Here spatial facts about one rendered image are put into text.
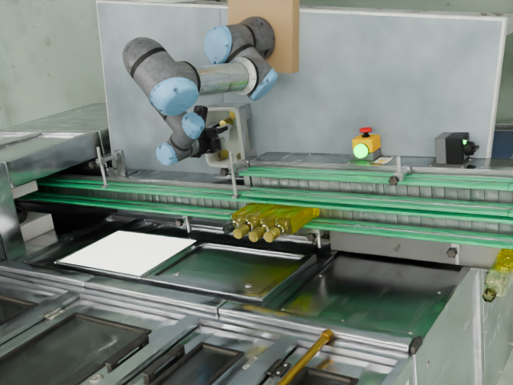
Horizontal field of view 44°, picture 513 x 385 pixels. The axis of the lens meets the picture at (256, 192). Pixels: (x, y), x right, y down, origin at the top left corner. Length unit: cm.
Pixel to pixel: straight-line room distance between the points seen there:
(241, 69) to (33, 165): 107
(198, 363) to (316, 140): 93
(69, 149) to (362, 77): 129
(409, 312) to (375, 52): 81
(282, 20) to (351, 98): 34
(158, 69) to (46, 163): 113
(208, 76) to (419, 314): 86
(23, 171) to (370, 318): 149
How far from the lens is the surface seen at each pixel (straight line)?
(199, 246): 231
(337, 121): 219
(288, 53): 218
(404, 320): 178
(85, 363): 183
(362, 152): 207
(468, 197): 197
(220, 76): 185
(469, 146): 199
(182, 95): 168
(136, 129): 274
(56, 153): 274
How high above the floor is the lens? 267
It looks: 52 degrees down
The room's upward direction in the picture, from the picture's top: 120 degrees counter-clockwise
